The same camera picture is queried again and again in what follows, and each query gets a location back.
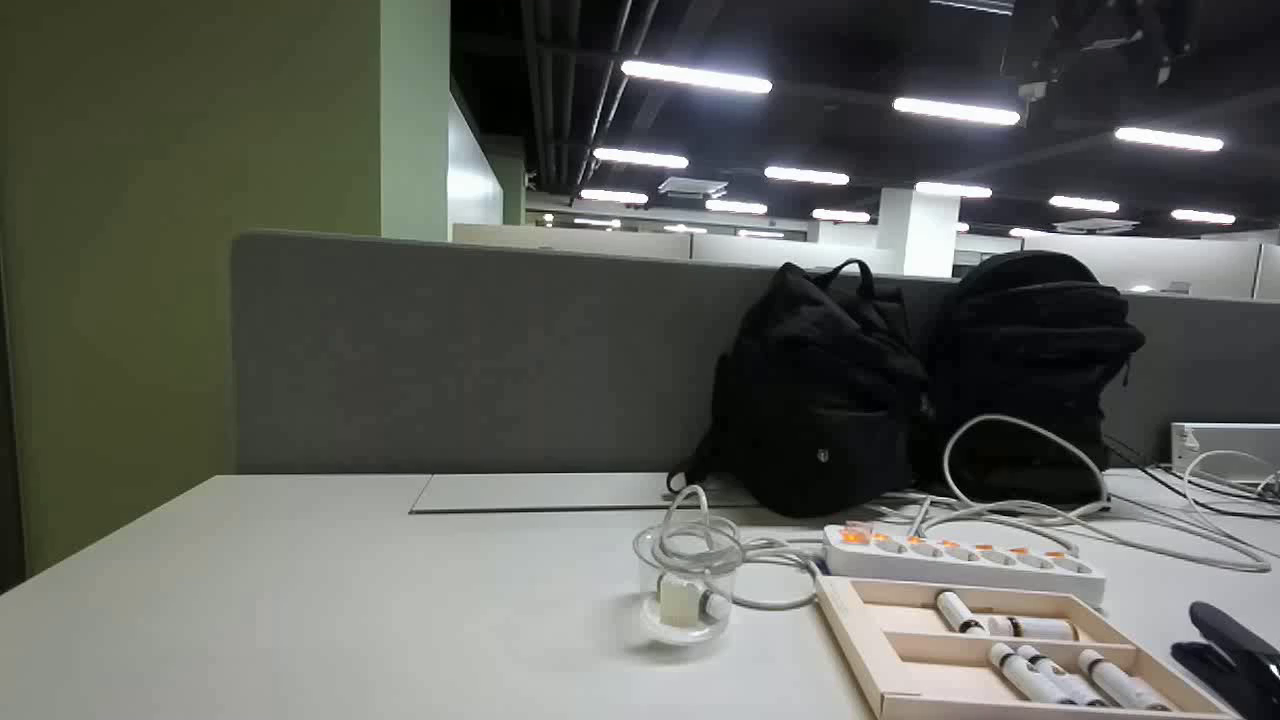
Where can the wooden compartment tray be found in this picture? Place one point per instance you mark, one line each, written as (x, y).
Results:
(935, 585)

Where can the ceiling strip light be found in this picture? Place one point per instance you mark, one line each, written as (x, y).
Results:
(736, 207)
(804, 173)
(1080, 207)
(642, 156)
(958, 110)
(1171, 136)
(953, 188)
(1202, 218)
(840, 213)
(613, 196)
(699, 76)

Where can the grey desk partition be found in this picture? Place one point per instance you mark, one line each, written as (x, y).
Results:
(467, 362)

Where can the clear plastic cup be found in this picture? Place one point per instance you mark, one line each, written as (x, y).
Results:
(684, 638)

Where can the white building column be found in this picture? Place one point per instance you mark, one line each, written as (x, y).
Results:
(921, 232)

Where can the white power strip orange switches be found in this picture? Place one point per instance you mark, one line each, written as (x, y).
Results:
(962, 561)

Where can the large black backpack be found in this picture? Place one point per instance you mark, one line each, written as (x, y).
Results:
(1026, 362)

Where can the white office partition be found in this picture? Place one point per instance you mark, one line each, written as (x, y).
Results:
(1202, 267)

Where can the white box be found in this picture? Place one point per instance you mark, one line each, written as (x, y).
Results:
(1222, 437)

